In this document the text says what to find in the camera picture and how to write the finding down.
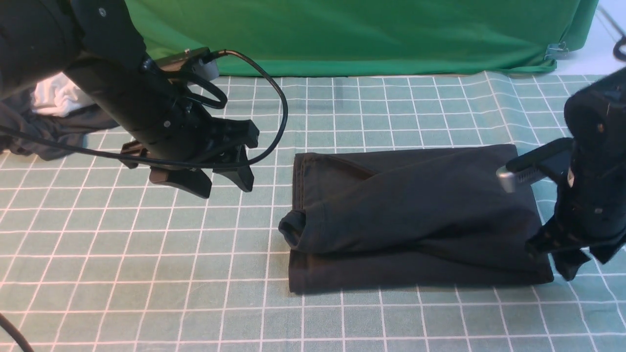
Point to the green grid table mat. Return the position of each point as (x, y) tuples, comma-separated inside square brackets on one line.
[(94, 258)]

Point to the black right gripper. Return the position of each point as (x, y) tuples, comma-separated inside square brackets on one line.
[(565, 242)]

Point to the green backdrop cloth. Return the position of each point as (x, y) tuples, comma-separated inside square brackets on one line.
[(326, 38)]

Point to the white crumpled cloth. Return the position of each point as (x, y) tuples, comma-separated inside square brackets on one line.
[(58, 96)]

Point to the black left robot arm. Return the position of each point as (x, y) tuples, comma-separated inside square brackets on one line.
[(160, 103)]

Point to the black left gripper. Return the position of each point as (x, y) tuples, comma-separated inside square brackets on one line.
[(218, 144)]

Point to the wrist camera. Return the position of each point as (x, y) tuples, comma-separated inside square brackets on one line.
[(199, 61), (551, 160)]

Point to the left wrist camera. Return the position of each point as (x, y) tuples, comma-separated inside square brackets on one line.
[(199, 61)]

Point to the metal binder clip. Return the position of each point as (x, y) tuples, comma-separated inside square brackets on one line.
[(556, 51)]

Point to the gray long sleeve shirt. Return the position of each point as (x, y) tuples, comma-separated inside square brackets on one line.
[(427, 217)]

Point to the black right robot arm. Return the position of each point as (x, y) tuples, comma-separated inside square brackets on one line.
[(589, 214)]

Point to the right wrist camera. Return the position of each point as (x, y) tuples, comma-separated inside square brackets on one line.
[(551, 160)]

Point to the dark crumpled garment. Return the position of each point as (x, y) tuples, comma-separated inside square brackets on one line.
[(17, 113)]

